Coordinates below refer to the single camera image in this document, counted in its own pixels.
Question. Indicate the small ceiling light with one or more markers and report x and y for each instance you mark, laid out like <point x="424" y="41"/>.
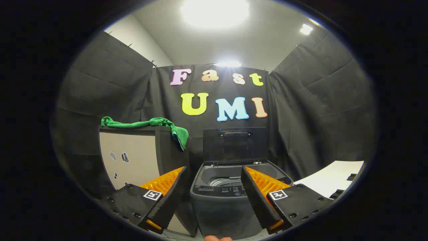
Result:
<point x="306" y="29"/>

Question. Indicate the large round ceiling light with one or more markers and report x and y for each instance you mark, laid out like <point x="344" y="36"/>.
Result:
<point x="214" y="12"/>

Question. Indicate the white table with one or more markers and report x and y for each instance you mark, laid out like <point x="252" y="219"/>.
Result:
<point x="329" y="177"/>

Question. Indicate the small black block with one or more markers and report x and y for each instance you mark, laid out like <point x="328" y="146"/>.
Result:
<point x="351" y="177"/>
<point x="337" y="193"/>

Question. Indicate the ceiling light behind backdrop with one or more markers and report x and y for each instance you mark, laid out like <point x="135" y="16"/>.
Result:
<point x="227" y="64"/>

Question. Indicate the black backdrop cloth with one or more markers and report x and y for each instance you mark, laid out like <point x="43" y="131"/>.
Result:
<point x="317" y="110"/>

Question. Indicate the grey washing machine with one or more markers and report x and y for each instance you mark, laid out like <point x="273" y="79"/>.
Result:
<point x="217" y="207"/>

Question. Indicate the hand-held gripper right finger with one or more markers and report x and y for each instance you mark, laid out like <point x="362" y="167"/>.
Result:
<point x="255" y="197"/>

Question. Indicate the green polo shirt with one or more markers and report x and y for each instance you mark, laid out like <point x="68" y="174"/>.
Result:
<point x="179" y="134"/>

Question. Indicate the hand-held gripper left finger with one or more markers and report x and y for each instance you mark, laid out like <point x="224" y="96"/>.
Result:
<point x="172" y="197"/>

